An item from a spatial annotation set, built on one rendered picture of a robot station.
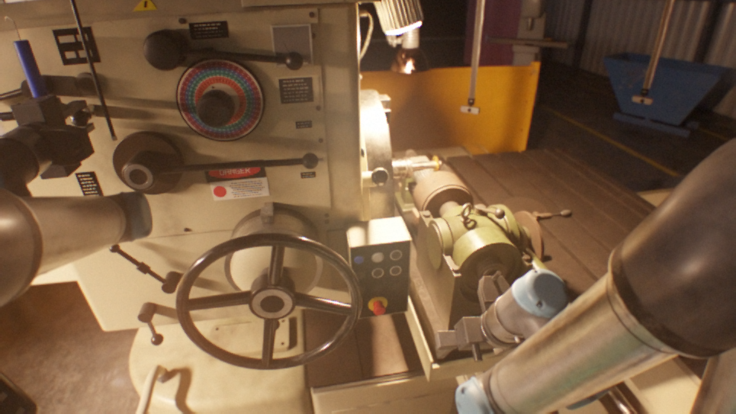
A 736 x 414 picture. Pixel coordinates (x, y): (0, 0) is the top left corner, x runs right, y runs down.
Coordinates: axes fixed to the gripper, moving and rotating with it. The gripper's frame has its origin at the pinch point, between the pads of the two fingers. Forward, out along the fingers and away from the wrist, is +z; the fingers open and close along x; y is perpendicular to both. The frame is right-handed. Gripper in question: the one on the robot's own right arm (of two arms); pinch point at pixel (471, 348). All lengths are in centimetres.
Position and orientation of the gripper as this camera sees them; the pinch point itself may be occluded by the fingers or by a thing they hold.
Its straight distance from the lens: 88.5
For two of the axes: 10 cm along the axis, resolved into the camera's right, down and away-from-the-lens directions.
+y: 0.7, 7.8, -6.2
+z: -1.5, 6.3, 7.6
